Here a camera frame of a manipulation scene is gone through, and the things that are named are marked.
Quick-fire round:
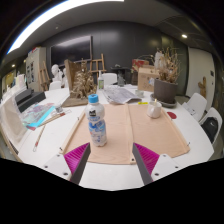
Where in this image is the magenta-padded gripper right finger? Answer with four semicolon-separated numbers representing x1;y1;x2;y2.
132;142;183;186

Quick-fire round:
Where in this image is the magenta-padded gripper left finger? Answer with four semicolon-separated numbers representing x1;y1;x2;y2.
42;142;92;185

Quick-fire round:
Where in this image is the blue-capped plastic drink bottle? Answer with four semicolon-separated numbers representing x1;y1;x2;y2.
84;93;108;148

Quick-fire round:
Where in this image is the long thin wooden brush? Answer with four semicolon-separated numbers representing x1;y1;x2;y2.
32;123;47;153

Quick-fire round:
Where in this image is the wooden paintbrush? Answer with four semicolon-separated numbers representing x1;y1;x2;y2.
38;111;68;128

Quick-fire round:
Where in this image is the flat round red coaster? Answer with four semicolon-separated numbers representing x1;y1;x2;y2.
166;111;178;120

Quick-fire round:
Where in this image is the white ceramic mug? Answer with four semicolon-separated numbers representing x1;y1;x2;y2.
146;99;163;119

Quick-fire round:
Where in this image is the colourful painting board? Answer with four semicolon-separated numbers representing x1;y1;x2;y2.
21;102;56;131

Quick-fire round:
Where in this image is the small paint jar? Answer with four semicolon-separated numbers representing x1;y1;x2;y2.
54;103;64;114

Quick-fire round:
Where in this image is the grey plant saucer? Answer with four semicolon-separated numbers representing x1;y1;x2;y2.
149;93;178;109

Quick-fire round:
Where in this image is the black backpack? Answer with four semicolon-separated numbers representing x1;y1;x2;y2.
201;116;219;140

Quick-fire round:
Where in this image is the white canvas panel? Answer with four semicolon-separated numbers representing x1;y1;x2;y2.
0;96;28;144

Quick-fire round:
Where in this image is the black flat box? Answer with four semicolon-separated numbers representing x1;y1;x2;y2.
14;88;47;113

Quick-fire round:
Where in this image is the dried plant in grey pot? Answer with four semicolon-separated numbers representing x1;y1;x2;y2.
153;46;181;104

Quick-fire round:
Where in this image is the newspaper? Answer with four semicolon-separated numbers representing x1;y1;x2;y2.
102;85;143;105

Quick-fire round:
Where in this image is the golden sculpture on wooden board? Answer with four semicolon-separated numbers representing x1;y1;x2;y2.
61;59;98;108

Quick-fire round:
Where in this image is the brown cardboard box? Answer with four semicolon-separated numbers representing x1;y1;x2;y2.
137;66;160;93

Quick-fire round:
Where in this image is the wooden easel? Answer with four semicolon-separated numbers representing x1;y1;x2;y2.
89;53;108;75
39;60;52;92

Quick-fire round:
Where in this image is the wooden cactus-shaped figure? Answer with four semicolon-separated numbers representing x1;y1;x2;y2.
197;76;208;98

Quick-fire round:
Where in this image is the small spray bottle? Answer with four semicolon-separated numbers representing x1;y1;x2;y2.
97;70;105;90

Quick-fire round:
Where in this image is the white plaster bust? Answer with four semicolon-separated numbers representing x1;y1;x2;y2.
50;63;66;84

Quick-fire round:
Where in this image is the white shelf cabinet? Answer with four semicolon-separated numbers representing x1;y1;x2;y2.
25;46;48;93

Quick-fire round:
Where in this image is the red box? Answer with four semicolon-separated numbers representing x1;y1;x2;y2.
132;58;150;73

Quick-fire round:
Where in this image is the long ceiling light strip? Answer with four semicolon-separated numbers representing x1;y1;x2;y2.
6;0;125;54

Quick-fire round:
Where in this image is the black wall screen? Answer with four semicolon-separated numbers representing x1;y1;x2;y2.
49;35;93;68

